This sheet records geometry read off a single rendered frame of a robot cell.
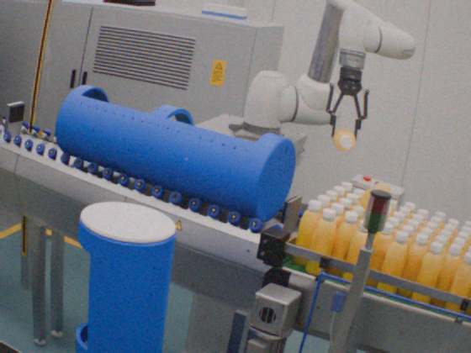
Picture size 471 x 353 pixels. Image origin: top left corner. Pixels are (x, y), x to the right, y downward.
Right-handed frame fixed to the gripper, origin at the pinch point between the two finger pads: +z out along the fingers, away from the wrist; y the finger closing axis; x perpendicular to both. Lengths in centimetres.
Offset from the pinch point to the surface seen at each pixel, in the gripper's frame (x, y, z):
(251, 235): -0.3, -24.7, 37.7
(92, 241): -49, -66, 36
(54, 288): 61, -111, 91
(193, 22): 169, -76, -38
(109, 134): 17, -79, 14
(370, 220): -47, 7, 20
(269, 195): 3.9, -21.1, 24.8
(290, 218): 4.0, -13.3, 31.4
